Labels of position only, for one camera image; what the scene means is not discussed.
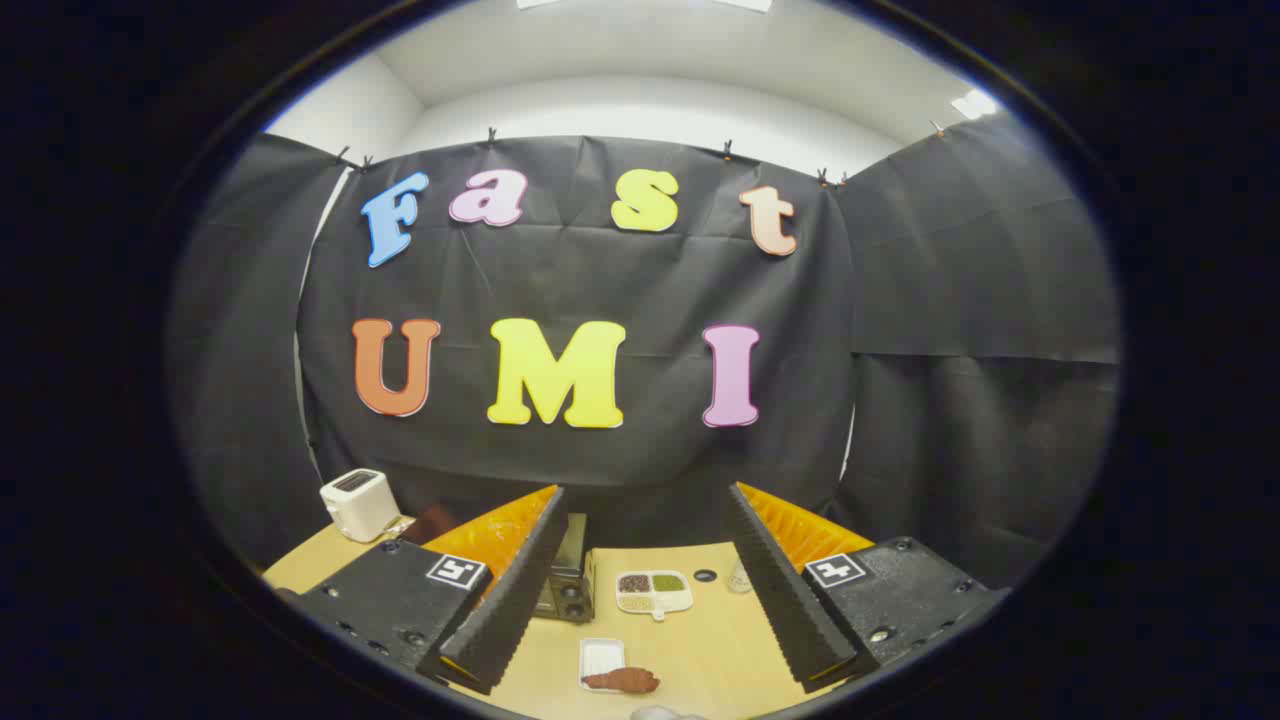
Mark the brown meat piece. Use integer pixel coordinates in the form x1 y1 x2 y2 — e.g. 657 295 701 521
582 667 661 694

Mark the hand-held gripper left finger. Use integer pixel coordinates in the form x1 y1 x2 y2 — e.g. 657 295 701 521
295 485 569 696

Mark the black toaster oven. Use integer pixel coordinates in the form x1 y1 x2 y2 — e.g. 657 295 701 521
400 503 598 624

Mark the white divided plate with grains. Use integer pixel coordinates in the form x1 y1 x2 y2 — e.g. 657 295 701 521
615 570 694 621

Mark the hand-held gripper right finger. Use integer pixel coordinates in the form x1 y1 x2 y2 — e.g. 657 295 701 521
727 482 1011 693

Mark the white toaster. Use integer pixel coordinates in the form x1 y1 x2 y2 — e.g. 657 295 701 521
320 468 403 543

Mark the white rectangular tray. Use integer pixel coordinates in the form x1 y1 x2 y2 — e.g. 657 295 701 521
580 638 626 691

